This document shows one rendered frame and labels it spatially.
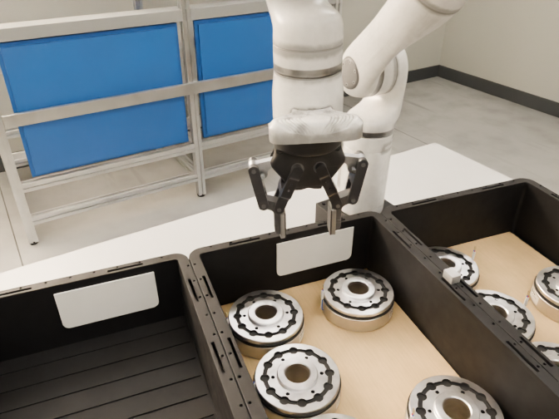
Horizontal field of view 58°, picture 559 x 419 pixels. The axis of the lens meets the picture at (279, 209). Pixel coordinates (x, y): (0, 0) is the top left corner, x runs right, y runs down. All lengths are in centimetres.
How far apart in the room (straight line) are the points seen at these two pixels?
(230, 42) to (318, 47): 200
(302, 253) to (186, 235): 45
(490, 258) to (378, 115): 31
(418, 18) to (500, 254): 41
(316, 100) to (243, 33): 202
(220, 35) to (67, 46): 66
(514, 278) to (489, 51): 367
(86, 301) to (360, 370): 36
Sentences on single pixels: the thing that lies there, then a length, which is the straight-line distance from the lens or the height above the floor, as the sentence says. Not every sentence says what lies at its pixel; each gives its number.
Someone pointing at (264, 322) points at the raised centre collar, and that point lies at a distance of 68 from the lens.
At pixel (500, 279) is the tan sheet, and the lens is 88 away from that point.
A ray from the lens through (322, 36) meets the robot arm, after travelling 50.
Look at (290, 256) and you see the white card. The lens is 75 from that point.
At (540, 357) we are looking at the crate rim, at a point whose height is 93.
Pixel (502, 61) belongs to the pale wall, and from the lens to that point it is 440.
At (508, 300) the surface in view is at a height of 86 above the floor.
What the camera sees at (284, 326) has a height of 86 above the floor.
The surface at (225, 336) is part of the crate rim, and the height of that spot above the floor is 93.
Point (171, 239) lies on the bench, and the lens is 114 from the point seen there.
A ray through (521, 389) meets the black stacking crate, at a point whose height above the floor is 90.
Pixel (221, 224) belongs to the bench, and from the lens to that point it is 118.
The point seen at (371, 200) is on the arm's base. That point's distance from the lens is 100.
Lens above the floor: 134
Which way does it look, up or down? 32 degrees down
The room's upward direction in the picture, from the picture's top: straight up
